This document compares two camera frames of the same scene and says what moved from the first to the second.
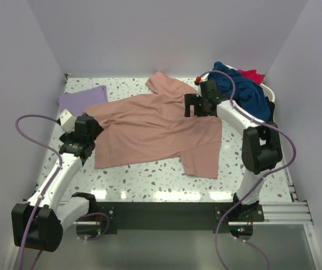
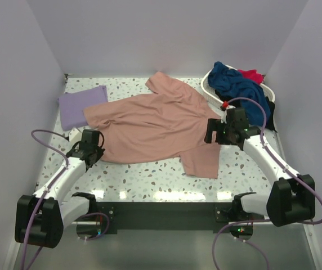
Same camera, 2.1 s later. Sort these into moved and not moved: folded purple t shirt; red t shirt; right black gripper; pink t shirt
Moved: right black gripper
Not moved: folded purple t shirt; pink t shirt; red t shirt
